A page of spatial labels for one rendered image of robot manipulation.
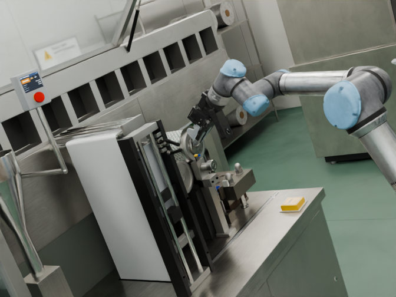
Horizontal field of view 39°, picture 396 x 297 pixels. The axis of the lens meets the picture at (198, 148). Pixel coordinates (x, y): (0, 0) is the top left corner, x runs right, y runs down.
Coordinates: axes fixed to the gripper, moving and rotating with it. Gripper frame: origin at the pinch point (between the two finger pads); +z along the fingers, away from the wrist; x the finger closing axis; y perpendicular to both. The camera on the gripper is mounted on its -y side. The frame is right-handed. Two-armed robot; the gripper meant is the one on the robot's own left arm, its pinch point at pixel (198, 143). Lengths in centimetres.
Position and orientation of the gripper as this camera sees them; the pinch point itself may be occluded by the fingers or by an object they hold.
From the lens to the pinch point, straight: 203.3
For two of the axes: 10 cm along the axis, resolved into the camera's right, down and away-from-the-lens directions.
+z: -4.0, 6.7, 6.3
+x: -5.2, 3.9, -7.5
